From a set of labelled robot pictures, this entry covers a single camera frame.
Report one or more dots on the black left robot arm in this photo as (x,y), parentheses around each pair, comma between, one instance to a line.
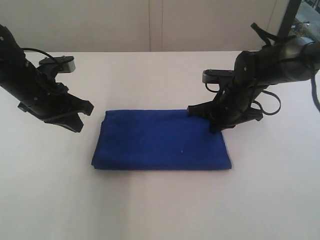
(13,61)

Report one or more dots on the dark window frame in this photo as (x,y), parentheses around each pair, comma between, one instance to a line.
(288,18)

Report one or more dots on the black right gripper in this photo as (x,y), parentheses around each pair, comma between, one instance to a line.
(232,108)

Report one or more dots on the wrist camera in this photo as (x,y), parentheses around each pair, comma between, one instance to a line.
(217,76)
(55,65)

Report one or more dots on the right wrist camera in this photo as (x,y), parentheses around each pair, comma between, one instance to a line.
(217,76)

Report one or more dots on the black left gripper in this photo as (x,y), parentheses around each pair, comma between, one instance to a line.
(49,101)

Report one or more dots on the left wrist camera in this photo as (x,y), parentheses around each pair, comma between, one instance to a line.
(55,65)

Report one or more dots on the blue towel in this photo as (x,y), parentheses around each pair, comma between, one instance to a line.
(158,140)

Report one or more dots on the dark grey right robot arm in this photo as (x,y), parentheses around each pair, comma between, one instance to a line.
(294,60)

